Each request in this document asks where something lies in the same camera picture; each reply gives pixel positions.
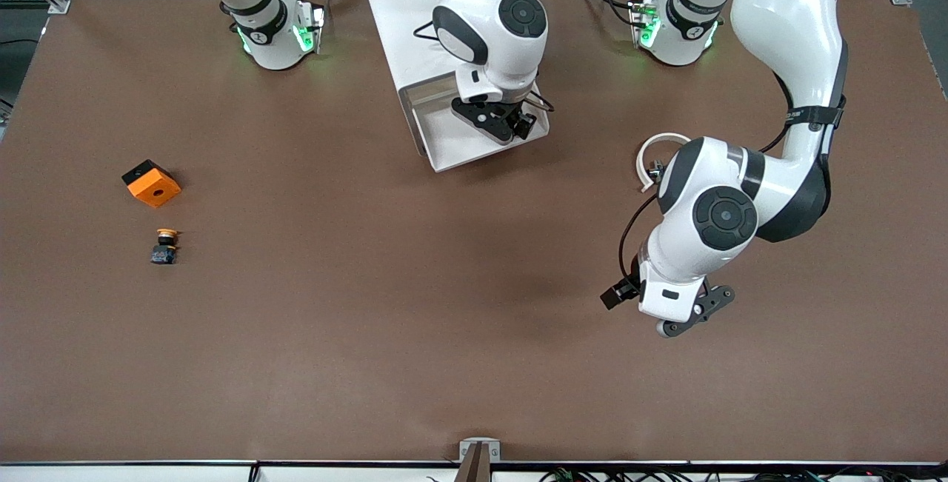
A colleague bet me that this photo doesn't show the white table edge rail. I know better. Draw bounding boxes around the white table edge rail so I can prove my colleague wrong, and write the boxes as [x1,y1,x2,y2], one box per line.
[0,460,948,482]

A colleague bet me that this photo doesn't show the grey metal mount bracket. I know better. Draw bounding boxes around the grey metal mount bracket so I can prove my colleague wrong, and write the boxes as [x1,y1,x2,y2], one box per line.
[458,438,501,463]

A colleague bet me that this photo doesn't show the black right camera bracket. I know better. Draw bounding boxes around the black right camera bracket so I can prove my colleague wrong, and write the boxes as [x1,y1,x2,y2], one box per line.
[450,96,515,145]

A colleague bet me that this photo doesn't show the orange and black box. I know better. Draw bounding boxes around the orange and black box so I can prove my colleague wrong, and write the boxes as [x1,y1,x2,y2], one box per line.
[121,159,182,209]

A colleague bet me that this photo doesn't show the yellow mushroom push button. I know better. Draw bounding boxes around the yellow mushroom push button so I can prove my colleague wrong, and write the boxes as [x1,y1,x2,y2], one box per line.
[150,227,182,266]

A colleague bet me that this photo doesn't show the brown table cover sheet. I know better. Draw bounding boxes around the brown table cover sheet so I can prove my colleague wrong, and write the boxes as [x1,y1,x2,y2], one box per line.
[0,0,948,464]

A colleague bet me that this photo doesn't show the white half-ring pipe clamp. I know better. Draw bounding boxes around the white half-ring pipe clamp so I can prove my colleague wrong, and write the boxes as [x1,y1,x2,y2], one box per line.
[637,132,693,193]

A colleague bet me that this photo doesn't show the dark camera pole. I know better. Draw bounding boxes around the dark camera pole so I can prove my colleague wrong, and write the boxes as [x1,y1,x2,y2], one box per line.
[459,443,493,482]

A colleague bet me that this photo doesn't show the black left camera bracket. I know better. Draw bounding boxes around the black left camera bracket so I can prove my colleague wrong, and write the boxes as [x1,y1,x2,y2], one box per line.
[658,284,736,340]

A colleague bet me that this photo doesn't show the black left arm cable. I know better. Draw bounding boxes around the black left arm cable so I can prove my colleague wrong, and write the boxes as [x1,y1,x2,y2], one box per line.
[618,193,660,287]

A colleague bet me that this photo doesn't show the black camera bracket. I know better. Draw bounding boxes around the black camera bracket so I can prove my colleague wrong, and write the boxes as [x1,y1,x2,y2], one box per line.
[658,284,736,340]
[450,96,515,145]

